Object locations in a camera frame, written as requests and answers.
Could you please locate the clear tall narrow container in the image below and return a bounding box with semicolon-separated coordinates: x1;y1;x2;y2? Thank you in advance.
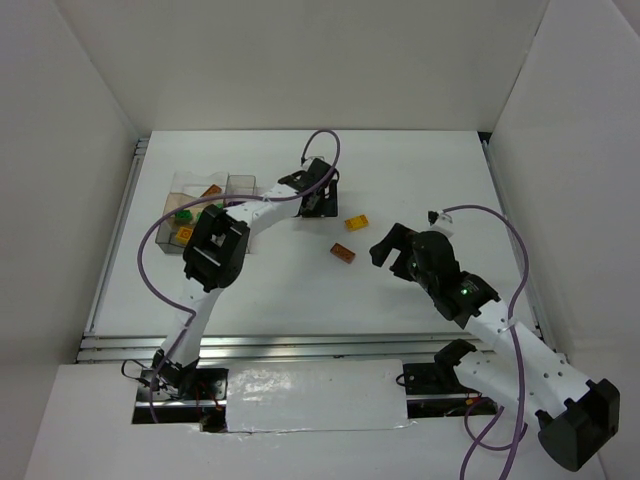
225;174;257;196

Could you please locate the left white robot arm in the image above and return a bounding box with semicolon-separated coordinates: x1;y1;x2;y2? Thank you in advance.
138;157;339;397

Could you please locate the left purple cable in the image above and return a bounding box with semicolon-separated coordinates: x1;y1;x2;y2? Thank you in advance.
136;129;343;426

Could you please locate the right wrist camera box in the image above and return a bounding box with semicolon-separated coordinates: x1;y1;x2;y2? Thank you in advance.
428;211;454;238

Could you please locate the purple cable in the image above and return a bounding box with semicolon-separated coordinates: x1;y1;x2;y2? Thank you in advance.
136;129;343;426
441;203;531;480

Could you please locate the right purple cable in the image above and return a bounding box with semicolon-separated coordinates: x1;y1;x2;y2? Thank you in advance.
441;203;531;480

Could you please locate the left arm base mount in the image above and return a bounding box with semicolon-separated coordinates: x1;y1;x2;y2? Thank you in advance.
120;360;229;433

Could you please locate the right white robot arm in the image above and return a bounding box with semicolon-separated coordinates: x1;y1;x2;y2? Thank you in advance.
369;224;620;472

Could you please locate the clear wavy container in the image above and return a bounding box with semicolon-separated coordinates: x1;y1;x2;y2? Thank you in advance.
169;171;229;198

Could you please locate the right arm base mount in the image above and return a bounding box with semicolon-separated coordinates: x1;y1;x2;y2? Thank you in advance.
395;340;482;419

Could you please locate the brown orange lego brick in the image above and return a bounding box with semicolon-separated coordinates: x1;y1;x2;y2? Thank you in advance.
330;243;356;264

